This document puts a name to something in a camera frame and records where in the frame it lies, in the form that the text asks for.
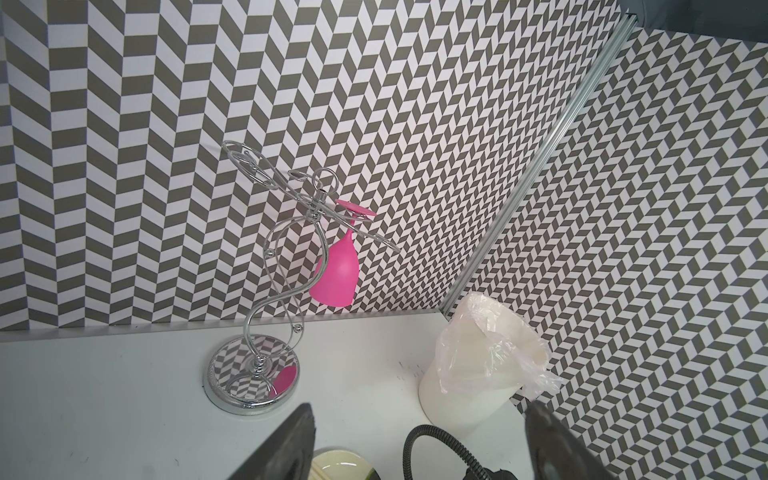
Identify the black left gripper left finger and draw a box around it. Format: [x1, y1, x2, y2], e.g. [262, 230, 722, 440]
[229, 403, 316, 480]

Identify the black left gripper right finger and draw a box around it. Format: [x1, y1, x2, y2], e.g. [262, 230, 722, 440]
[525, 401, 615, 480]

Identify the cream plate left rear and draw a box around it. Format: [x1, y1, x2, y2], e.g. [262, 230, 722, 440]
[308, 449, 380, 480]

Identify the chrome glass rack stand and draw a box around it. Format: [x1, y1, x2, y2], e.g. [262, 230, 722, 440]
[203, 140, 400, 416]

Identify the white trash bin with bag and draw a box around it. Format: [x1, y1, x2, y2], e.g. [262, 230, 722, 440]
[418, 292, 565, 438]

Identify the pink wine glass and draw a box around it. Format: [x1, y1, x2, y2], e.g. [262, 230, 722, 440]
[309, 229, 360, 308]

